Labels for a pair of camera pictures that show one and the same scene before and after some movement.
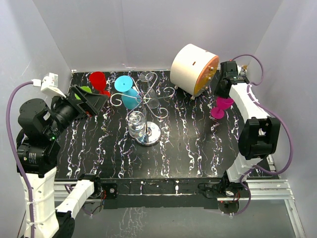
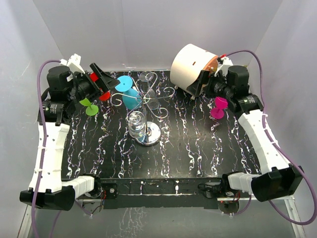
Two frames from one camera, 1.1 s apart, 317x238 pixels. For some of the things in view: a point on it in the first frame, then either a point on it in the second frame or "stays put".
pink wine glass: [223, 103] stays put
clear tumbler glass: [135, 120] stays put
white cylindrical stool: [193, 69] stays put
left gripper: [90, 102] -> [105, 82]
